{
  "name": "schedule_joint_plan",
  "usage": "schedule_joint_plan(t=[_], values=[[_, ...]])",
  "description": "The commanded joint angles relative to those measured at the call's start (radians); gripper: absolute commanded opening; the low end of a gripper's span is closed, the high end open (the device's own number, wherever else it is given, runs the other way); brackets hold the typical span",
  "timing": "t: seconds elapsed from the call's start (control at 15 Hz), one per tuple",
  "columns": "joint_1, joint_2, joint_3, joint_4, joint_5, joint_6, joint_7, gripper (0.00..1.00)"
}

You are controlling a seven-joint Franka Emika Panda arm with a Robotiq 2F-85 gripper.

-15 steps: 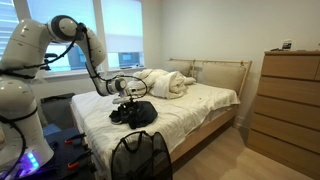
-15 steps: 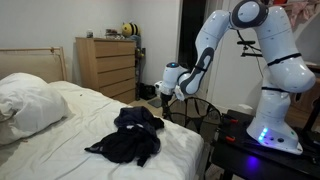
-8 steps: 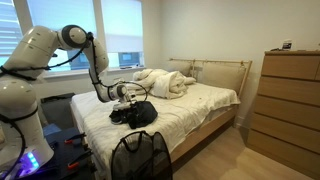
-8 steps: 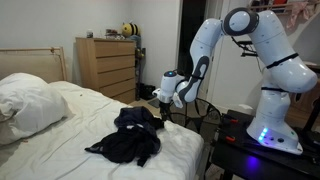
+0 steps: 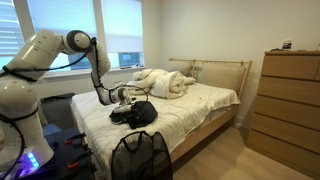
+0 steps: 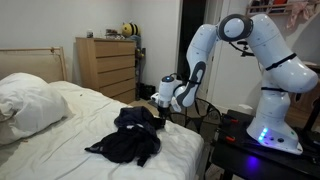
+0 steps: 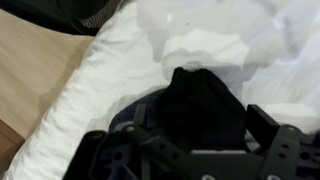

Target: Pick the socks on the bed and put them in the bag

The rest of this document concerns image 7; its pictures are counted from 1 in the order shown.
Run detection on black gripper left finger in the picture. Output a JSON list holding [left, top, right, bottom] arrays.
[[63, 103, 201, 180]]

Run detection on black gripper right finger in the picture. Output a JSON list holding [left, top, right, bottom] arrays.
[[245, 104, 320, 180]]

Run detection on black socks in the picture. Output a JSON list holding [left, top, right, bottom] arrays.
[[155, 66, 249, 153]]

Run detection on black mesh laundry bag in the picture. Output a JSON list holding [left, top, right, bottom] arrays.
[[0, 0, 125, 37]]

